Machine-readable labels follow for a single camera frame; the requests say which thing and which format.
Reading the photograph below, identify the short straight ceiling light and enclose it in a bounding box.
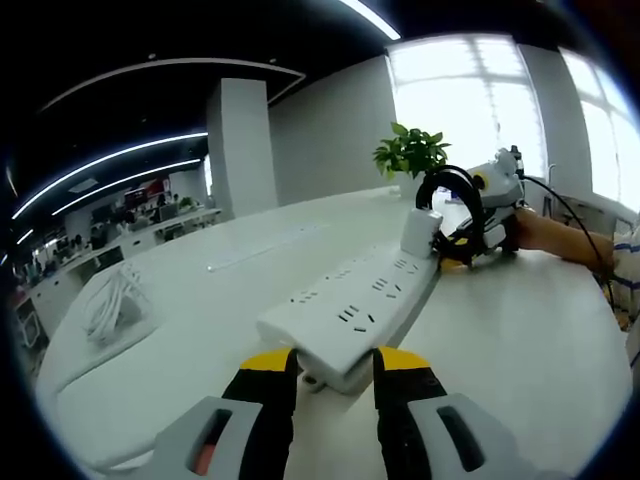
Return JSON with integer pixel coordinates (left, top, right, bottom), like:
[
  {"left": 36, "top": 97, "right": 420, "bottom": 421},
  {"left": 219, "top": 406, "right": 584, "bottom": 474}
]
[{"left": 49, "top": 158, "right": 202, "bottom": 217}]

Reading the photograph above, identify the large bright window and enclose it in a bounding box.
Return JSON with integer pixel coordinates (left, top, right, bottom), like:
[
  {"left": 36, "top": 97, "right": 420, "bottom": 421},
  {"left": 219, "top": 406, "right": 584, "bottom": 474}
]
[{"left": 386, "top": 33, "right": 640, "bottom": 212}]

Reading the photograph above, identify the long straight ceiling light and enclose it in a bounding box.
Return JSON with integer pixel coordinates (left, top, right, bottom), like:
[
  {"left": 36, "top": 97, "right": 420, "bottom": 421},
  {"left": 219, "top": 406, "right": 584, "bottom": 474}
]
[{"left": 9, "top": 131, "right": 210, "bottom": 222}]

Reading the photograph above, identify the black charger cable coil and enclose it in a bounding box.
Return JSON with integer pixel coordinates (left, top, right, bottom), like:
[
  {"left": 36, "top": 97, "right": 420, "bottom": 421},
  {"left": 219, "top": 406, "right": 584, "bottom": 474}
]
[{"left": 414, "top": 164, "right": 490, "bottom": 267}]

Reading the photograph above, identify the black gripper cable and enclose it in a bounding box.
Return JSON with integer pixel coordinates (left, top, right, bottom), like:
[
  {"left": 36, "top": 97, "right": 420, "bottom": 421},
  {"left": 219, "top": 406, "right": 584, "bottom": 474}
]
[{"left": 519, "top": 172, "right": 620, "bottom": 304}]

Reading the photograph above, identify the person's striped shirt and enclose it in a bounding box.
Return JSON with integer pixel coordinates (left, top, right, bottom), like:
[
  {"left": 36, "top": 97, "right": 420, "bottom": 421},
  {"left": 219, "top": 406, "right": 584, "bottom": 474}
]
[{"left": 609, "top": 233, "right": 640, "bottom": 315}]

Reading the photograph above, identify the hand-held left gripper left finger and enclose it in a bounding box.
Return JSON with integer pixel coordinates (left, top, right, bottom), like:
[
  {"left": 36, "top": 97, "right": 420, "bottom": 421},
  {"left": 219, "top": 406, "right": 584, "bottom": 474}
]
[{"left": 153, "top": 346, "right": 299, "bottom": 480}]

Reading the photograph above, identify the white square column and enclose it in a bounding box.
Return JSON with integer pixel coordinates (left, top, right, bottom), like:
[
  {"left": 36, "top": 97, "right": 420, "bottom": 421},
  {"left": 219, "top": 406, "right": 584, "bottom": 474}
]
[{"left": 206, "top": 76, "right": 280, "bottom": 220}]

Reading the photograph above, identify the curved ceiling light strip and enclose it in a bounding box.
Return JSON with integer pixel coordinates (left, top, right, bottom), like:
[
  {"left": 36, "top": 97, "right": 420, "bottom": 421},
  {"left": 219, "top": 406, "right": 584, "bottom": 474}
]
[{"left": 338, "top": 0, "right": 402, "bottom": 42}]

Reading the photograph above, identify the white desk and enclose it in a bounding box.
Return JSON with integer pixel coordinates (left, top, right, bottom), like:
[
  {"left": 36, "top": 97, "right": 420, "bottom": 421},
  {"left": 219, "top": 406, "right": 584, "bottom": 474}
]
[{"left": 34, "top": 185, "right": 634, "bottom": 476}]

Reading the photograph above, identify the white charger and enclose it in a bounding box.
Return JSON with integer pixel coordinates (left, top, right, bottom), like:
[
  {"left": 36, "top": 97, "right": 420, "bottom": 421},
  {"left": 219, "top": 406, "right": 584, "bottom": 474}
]
[{"left": 401, "top": 208, "right": 445, "bottom": 261}]

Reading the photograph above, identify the potted green plant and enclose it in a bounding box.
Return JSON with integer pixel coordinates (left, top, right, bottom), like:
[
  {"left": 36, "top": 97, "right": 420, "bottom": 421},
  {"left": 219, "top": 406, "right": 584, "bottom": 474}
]
[{"left": 371, "top": 121, "right": 452, "bottom": 199}]

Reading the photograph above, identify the white power strip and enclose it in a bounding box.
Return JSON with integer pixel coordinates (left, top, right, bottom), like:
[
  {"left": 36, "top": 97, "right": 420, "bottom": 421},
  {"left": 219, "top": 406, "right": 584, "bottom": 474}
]
[{"left": 255, "top": 243, "right": 447, "bottom": 395}]

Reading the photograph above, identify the white cable bundle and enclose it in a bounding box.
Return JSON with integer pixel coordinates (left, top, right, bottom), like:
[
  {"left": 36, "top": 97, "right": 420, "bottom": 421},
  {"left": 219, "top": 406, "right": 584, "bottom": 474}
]
[{"left": 78, "top": 261, "right": 155, "bottom": 347}]

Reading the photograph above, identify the red wall banner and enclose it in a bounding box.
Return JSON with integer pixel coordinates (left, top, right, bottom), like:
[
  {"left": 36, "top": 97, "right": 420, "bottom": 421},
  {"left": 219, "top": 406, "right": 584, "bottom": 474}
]
[{"left": 123, "top": 178, "right": 172, "bottom": 202}]

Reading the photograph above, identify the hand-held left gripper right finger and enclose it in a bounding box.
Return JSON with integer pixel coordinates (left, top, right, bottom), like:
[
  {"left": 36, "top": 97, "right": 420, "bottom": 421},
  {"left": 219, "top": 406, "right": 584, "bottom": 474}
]
[{"left": 371, "top": 344, "right": 547, "bottom": 480}]

